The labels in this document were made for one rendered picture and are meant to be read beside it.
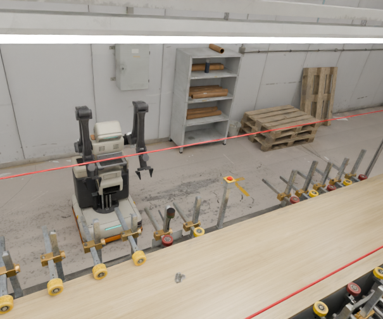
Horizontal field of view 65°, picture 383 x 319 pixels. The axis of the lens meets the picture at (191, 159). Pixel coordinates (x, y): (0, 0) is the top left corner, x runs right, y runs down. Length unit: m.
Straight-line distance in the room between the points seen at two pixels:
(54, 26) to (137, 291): 1.47
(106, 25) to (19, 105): 3.38
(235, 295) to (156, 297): 0.48
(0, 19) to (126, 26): 0.36
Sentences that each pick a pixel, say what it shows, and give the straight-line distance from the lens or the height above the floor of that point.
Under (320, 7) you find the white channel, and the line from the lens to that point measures 1.64.
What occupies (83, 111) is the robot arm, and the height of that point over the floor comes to 1.62.
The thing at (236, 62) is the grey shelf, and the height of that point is 1.41.
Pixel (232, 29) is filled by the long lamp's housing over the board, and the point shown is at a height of 2.35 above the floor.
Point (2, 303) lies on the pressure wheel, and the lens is 1.98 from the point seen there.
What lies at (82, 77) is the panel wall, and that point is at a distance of 4.33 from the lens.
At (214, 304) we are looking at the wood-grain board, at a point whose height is 0.90.
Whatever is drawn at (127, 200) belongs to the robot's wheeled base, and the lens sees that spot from 3.45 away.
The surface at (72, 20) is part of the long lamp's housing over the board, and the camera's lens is 1.06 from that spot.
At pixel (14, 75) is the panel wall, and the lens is 4.24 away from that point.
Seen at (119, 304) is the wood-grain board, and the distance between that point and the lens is 1.92.
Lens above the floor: 2.54
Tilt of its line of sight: 32 degrees down
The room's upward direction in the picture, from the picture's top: 7 degrees clockwise
